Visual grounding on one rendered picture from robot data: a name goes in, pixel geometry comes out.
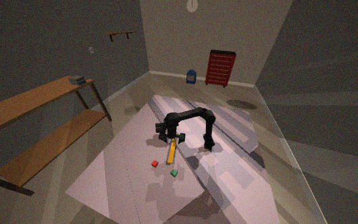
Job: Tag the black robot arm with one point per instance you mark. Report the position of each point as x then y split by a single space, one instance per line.
172 119

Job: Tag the small red cube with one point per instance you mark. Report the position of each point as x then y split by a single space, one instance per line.
154 164

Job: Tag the yellow bar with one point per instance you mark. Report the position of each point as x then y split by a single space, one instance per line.
171 155

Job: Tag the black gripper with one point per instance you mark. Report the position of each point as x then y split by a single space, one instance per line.
163 136

